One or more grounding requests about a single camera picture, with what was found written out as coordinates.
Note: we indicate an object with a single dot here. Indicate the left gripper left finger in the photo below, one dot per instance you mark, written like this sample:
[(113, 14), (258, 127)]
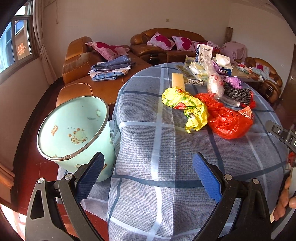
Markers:
[(44, 221)]

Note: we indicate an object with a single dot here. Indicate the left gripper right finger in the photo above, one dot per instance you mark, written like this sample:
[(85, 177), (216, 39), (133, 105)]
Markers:
[(252, 221)]

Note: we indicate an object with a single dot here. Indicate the mint green trash bin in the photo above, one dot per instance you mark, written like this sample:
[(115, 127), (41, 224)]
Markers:
[(74, 132)]

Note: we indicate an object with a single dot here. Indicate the person's right hand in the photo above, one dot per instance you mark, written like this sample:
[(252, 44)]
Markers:
[(284, 201)]

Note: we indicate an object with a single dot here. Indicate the brown leather armchair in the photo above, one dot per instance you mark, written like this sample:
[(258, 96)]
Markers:
[(269, 82)]

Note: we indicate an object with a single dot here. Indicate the black grey yarn bundle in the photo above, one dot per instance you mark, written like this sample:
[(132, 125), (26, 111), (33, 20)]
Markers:
[(236, 94)]

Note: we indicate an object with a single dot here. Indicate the light cloth on armchair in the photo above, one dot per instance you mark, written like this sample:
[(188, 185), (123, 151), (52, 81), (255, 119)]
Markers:
[(261, 70)]

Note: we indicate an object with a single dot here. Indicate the dark wood coffee table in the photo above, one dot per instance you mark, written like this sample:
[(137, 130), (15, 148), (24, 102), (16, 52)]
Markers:
[(248, 78)]

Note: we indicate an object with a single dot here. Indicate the clear plastic bag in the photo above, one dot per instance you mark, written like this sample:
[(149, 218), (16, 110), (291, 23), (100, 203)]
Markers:
[(215, 84)]

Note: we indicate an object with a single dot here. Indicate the grey plaid tablecloth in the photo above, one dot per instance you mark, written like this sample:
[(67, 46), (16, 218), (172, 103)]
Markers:
[(154, 192)]

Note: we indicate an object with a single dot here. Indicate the yellow plastic wrapper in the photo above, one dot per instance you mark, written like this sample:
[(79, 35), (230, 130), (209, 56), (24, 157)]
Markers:
[(193, 108)]

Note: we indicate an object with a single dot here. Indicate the pink cloth covered object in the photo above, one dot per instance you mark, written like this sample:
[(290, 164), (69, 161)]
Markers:
[(234, 50)]

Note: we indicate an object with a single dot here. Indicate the pale yellow snack packet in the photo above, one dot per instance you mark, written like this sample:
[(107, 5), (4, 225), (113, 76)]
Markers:
[(198, 71)]

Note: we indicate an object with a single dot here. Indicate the patterned snack packet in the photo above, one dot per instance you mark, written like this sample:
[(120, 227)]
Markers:
[(188, 76)]

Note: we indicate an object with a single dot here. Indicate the tall white paper carton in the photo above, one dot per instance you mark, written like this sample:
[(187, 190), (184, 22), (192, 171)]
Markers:
[(203, 52)]

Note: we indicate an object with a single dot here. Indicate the pink folded blanket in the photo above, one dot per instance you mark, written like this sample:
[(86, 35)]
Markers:
[(213, 45)]

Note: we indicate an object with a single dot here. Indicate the beige sponge block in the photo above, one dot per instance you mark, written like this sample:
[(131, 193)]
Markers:
[(178, 81)]

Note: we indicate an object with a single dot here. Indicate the pink floral pillow right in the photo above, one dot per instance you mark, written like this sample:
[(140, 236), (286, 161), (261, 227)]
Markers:
[(195, 44)]

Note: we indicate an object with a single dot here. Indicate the pink floral pillow middle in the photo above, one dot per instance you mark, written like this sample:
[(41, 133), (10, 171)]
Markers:
[(183, 44)]

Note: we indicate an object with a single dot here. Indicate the folded blue plaid cloths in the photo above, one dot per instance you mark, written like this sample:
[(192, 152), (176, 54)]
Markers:
[(111, 70)]

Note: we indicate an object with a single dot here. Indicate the pink floral pillow left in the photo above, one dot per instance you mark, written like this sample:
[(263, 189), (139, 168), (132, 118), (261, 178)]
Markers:
[(161, 41)]

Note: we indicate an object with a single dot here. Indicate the brown leather three-seat sofa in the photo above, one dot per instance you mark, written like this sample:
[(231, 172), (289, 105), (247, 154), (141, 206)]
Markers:
[(155, 55)]

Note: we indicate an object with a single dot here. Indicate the pink floral pillow on chaise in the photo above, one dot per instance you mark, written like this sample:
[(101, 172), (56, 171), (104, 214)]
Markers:
[(108, 52)]

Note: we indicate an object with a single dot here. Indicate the beige window curtain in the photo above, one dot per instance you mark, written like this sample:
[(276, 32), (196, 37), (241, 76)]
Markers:
[(37, 13)]

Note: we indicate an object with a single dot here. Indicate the window with wooden frame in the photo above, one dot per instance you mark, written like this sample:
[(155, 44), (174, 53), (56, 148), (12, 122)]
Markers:
[(18, 44)]

